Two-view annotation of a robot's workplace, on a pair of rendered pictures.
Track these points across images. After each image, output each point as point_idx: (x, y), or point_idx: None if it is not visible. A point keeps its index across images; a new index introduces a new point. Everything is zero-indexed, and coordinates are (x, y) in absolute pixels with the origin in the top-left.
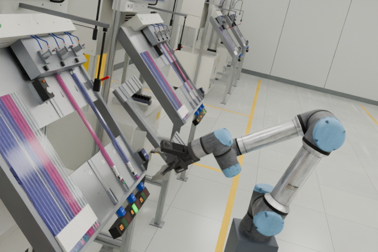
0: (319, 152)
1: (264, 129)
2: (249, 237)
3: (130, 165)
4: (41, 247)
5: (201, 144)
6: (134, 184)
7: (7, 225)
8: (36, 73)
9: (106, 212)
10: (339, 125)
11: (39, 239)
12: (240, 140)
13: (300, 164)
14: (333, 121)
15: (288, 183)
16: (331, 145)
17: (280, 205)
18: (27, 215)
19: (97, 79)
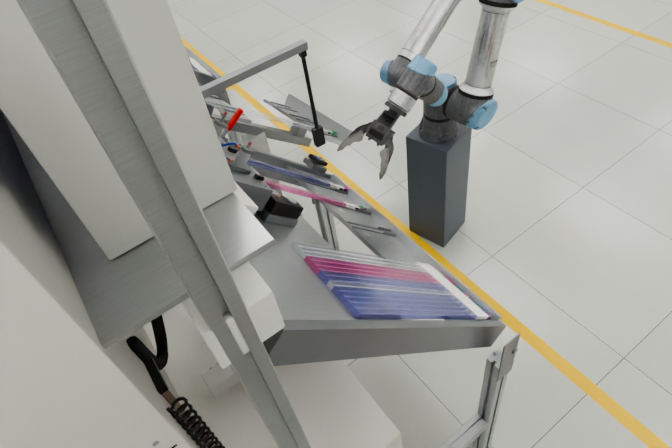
0: (514, 7)
1: (425, 22)
2: (447, 140)
3: (334, 184)
4: (481, 338)
5: (411, 95)
6: (360, 198)
7: (341, 366)
8: (265, 197)
9: (410, 251)
10: None
11: (479, 335)
12: (412, 55)
13: (497, 33)
14: None
15: (490, 62)
16: None
17: (488, 88)
18: (466, 332)
19: (317, 129)
